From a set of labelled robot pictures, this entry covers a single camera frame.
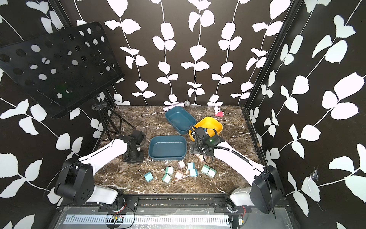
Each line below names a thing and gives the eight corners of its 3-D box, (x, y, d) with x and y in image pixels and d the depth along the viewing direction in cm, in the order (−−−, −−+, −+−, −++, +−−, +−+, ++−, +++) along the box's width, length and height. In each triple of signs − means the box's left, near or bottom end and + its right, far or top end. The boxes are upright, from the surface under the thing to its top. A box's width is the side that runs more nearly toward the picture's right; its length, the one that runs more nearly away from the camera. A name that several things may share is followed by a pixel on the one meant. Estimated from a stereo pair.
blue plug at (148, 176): (147, 183, 83) (146, 181, 81) (144, 176, 86) (143, 174, 83) (154, 178, 85) (153, 177, 83) (151, 172, 87) (150, 170, 85)
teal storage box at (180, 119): (182, 139, 103) (182, 134, 98) (162, 117, 115) (161, 112, 111) (199, 127, 109) (200, 122, 105) (179, 108, 122) (179, 103, 118)
